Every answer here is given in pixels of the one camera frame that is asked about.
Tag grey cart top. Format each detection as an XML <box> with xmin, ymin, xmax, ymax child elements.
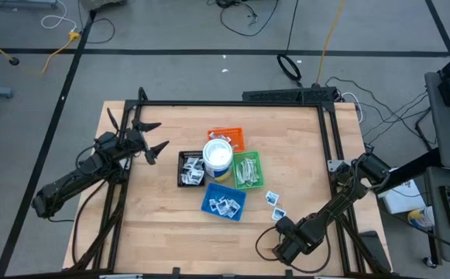
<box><xmin>424</xmin><ymin>71</ymin><xmax>450</xmax><ymax>171</ymax></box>

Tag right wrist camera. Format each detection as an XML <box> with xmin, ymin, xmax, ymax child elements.
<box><xmin>275</xmin><ymin>215</ymin><xmax>297</xmax><ymax>234</ymax></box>

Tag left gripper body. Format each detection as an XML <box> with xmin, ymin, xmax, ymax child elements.
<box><xmin>94</xmin><ymin>126</ymin><xmax>151</xmax><ymax>159</ymax></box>

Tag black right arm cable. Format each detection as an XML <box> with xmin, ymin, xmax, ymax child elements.
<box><xmin>254</xmin><ymin>226</ymin><xmax>333</xmax><ymax>274</ymax></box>

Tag black cart beam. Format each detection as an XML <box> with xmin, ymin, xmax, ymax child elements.
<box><xmin>381</xmin><ymin>148</ymin><xmax>442</xmax><ymax>191</ymax></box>

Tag yellow extension cord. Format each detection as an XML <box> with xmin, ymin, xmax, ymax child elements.
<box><xmin>0</xmin><ymin>29</ymin><xmax>81</xmax><ymax>75</ymax></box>

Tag black coiled floor cable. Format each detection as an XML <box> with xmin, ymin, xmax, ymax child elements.
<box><xmin>277</xmin><ymin>53</ymin><xmax>302</xmax><ymax>83</ymax></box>

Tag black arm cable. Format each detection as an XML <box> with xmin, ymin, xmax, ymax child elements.
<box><xmin>106</xmin><ymin>107</ymin><xmax>122</xmax><ymax>135</ymax></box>
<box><xmin>254</xmin><ymin>226</ymin><xmax>333</xmax><ymax>274</ymax></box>

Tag silver arm base bracket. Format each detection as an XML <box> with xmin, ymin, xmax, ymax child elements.
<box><xmin>327</xmin><ymin>159</ymin><xmax>344</xmax><ymax>174</ymax></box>

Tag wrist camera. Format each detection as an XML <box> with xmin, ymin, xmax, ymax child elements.
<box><xmin>125</xmin><ymin>129</ymin><xmax>145</xmax><ymax>151</ymax></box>
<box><xmin>275</xmin><ymin>215</ymin><xmax>297</xmax><ymax>234</ymax></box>

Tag white floor cable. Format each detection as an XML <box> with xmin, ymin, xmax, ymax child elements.
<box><xmin>40</xmin><ymin>2</ymin><xmax>79</xmax><ymax>33</ymax></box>

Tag yellow hanging cable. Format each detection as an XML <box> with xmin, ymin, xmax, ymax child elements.
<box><xmin>315</xmin><ymin>0</ymin><xmax>345</xmax><ymax>85</ymax></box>

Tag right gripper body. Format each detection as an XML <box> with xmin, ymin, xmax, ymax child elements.
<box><xmin>273</xmin><ymin>222</ymin><xmax>321</xmax><ymax>267</ymax></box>

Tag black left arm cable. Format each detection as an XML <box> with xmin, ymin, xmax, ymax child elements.
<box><xmin>106</xmin><ymin>107</ymin><xmax>122</xmax><ymax>135</ymax></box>

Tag blue plastic basket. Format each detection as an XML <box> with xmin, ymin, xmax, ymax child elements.
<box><xmin>200</xmin><ymin>182</ymin><xmax>248</xmax><ymax>222</ymax></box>

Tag white box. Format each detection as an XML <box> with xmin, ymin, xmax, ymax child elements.
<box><xmin>377</xmin><ymin>178</ymin><xmax>428</xmax><ymax>215</ymax></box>

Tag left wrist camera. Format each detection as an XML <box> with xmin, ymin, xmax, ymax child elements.
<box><xmin>125</xmin><ymin>129</ymin><xmax>145</xmax><ymax>151</ymax></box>

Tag black plastic basket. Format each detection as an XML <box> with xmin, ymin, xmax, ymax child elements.
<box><xmin>177</xmin><ymin>150</ymin><xmax>207</xmax><ymax>188</ymax></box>

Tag orange plastic basket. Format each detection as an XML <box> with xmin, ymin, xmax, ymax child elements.
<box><xmin>207</xmin><ymin>127</ymin><xmax>246</xmax><ymax>153</ymax></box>

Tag tangled black cables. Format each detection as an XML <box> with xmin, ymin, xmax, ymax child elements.
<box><xmin>325</xmin><ymin>75</ymin><xmax>431</xmax><ymax>150</ymax></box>

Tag yellow white container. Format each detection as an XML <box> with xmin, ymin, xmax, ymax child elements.
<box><xmin>407</xmin><ymin>207</ymin><xmax>435</xmax><ymax>229</ymax></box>

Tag white disinfecting wipes canister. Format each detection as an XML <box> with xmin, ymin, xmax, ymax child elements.
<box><xmin>202</xmin><ymin>138</ymin><xmax>235</xmax><ymax>184</ymax></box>

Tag black hanging cable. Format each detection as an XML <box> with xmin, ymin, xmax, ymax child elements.
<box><xmin>285</xmin><ymin>0</ymin><xmax>300</xmax><ymax>56</ymax></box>

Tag green plastic basket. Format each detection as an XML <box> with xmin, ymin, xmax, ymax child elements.
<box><xmin>232</xmin><ymin>150</ymin><xmax>266</xmax><ymax>191</ymax></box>

